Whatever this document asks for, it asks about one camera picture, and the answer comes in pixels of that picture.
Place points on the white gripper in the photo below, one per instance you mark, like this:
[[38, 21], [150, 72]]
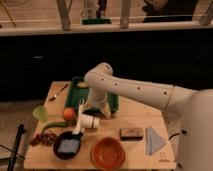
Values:
[[99, 100]]

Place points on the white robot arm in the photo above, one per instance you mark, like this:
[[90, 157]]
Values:
[[195, 147]]

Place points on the white paper cup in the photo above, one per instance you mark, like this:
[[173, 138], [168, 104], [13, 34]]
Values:
[[88, 121]]

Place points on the white brush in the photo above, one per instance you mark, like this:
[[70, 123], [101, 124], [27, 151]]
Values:
[[79, 129]]

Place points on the light green plastic cup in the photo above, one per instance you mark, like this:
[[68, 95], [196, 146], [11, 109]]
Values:
[[40, 113]]

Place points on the yellow item in tray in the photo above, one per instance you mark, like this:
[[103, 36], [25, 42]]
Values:
[[82, 85]]

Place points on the green plastic tray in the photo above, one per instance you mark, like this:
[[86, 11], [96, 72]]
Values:
[[77, 92]]

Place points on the orange fruit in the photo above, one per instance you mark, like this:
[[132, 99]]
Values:
[[68, 114]]

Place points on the brown rectangular block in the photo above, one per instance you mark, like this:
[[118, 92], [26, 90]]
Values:
[[131, 134]]

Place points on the black frying pan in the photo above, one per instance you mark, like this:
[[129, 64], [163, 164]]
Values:
[[60, 138]]

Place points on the green cucumber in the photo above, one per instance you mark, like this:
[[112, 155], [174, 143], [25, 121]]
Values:
[[54, 124]]

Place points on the blue sponge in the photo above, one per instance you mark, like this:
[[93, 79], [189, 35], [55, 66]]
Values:
[[69, 146]]

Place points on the red grape bunch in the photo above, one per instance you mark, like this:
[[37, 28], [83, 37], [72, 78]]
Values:
[[43, 138]]

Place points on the blue folded cloth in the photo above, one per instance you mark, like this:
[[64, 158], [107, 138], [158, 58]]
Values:
[[154, 141]]

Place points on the black tripod pole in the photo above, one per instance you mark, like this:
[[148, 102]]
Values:
[[12, 160]]

